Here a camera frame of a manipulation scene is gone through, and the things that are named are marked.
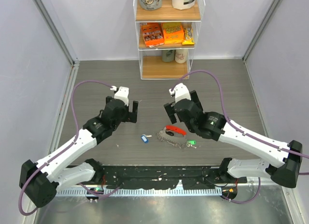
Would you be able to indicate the orange candy box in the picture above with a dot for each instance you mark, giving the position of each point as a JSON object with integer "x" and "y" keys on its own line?
{"x": 172, "y": 32}

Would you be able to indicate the slotted cable duct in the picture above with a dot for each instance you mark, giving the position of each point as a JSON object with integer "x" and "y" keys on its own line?
{"x": 178, "y": 191}

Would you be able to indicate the cream cup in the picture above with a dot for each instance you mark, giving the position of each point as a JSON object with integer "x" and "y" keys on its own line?
{"x": 181, "y": 55}

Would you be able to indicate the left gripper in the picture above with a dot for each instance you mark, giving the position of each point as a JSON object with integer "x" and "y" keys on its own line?
{"x": 131, "y": 116}

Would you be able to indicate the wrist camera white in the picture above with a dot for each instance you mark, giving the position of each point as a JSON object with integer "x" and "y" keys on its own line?
{"x": 121, "y": 93}
{"x": 180, "y": 92}

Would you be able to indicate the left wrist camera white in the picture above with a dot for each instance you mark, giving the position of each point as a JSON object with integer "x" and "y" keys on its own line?
{"x": 121, "y": 93}

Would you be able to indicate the white wire shelf rack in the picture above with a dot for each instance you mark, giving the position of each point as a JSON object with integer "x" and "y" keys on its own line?
{"x": 150, "y": 61}

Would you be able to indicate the dark green cup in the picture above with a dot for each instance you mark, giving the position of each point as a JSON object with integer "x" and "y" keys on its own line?
{"x": 168, "y": 55}

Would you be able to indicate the yellow candy bag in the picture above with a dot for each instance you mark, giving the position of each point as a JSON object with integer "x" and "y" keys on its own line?
{"x": 188, "y": 37}

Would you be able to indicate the red handled keyring with chain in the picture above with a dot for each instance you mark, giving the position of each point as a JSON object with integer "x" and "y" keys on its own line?
{"x": 174, "y": 136}

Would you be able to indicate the blue tagged key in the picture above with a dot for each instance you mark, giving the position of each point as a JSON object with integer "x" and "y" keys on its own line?
{"x": 145, "y": 138}

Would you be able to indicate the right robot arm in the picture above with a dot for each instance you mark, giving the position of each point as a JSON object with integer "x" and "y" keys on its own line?
{"x": 276, "y": 160}

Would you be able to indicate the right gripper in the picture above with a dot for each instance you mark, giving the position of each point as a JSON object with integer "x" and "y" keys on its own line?
{"x": 171, "y": 111}

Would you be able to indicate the white paper bag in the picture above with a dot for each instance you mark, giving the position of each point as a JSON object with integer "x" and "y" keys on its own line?
{"x": 183, "y": 4}

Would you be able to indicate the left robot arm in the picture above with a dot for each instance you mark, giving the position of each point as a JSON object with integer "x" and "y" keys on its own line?
{"x": 41, "y": 180}

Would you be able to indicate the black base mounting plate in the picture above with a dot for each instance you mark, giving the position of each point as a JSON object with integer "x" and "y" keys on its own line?
{"x": 163, "y": 177}

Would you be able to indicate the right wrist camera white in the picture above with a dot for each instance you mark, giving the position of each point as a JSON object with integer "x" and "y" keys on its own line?
{"x": 180, "y": 92}

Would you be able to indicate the orange snack box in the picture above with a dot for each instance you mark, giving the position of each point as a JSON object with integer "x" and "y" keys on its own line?
{"x": 151, "y": 34}

